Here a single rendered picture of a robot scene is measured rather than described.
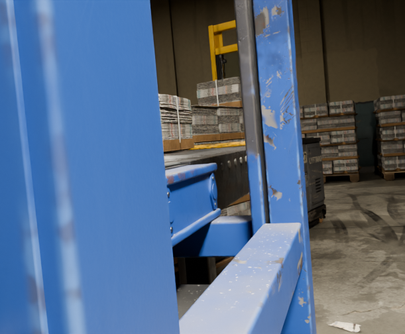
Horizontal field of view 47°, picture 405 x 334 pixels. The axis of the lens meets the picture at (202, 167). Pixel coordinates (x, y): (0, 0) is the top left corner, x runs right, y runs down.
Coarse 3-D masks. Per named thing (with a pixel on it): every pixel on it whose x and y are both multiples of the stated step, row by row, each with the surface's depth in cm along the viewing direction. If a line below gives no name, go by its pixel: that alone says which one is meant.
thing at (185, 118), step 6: (180, 102) 198; (186, 102) 207; (180, 108) 198; (186, 108) 206; (180, 114) 199; (186, 114) 205; (180, 120) 198; (186, 120) 205; (180, 126) 199; (186, 126) 206; (180, 132) 198; (186, 132) 207; (186, 138) 205; (192, 138) 213
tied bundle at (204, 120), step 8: (192, 112) 292; (200, 112) 298; (208, 112) 306; (216, 112) 314; (192, 120) 294; (200, 120) 298; (208, 120) 306; (216, 120) 314; (192, 128) 294; (200, 128) 297; (208, 128) 305; (216, 128) 313
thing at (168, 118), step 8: (160, 96) 177; (168, 96) 185; (160, 104) 177; (168, 104) 186; (160, 112) 177; (168, 112) 185; (160, 120) 177; (168, 120) 185; (168, 128) 184; (168, 136) 186
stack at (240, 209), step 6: (198, 144) 295; (180, 150) 279; (234, 204) 331; (240, 204) 335; (246, 204) 341; (222, 210) 314; (228, 210) 321; (234, 210) 328; (240, 210) 335; (246, 210) 341; (228, 258) 319; (174, 264) 277; (216, 264) 306; (222, 264) 311; (174, 270) 269
